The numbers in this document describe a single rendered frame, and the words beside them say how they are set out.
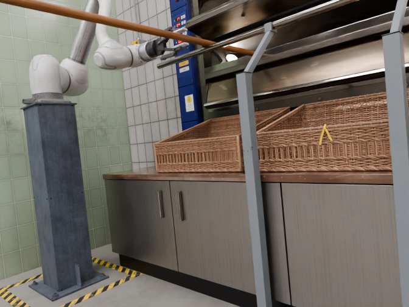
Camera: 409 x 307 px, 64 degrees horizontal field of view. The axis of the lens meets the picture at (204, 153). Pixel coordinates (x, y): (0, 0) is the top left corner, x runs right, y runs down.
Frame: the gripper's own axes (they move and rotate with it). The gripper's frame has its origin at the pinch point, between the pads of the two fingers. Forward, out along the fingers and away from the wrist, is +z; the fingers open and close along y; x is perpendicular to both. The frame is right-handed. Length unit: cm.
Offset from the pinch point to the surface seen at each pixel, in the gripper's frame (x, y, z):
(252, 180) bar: 9, 63, 38
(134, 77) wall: -53, -8, -108
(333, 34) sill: -51, 3, 49
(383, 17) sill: -51, 2, 70
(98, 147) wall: -25, 45, -123
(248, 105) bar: 8, 36, 38
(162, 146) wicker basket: -3, 48, -23
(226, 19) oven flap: -43.7, -19.6, -6.5
